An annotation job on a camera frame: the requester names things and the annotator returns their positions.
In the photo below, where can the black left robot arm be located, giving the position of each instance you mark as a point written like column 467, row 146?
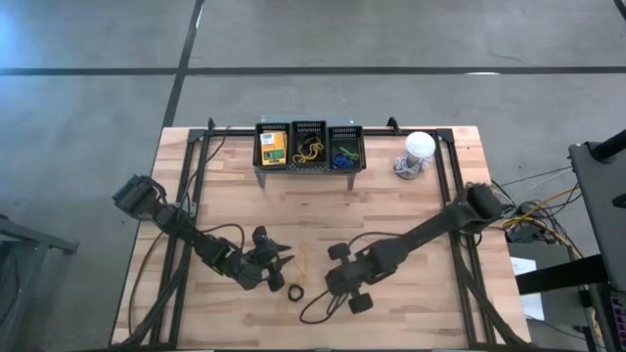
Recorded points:
column 205, row 244

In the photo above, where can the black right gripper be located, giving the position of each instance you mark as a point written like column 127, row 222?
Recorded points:
column 352, row 276

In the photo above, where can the white dome-topped device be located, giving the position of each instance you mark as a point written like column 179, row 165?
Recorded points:
column 419, row 144

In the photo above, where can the black aluminium table frame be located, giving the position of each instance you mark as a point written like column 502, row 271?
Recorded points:
column 381, row 132

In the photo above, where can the black flat bar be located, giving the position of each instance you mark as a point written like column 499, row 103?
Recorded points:
column 562, row 276

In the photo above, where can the grey metal mesh shelf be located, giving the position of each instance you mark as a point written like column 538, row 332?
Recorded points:
column 260, row 180

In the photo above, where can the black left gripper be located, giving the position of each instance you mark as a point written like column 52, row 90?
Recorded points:
column 261, row 266

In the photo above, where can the grey metal stand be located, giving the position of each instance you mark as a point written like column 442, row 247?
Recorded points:
column 29, row 234

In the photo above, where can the yellow rubber band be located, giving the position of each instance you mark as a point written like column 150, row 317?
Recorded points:
column 307, row 264
column 318, row 152
column 303, row 157
column 313, row 146

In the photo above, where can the grey cabinet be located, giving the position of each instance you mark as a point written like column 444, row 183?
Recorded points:
column 538, row 251

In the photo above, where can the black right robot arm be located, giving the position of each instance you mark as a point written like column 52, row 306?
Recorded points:
column 430, row 225

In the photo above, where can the white paper sheet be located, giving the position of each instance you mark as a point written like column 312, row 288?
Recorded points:
column 523, row 266

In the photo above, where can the black pole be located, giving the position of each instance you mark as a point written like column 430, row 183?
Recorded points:
column 611, row 146

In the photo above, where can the blue keyboard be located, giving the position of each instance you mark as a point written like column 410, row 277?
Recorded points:
column 618, row 313

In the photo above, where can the yellow crayon box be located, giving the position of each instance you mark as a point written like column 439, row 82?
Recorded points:
column 274, row 149

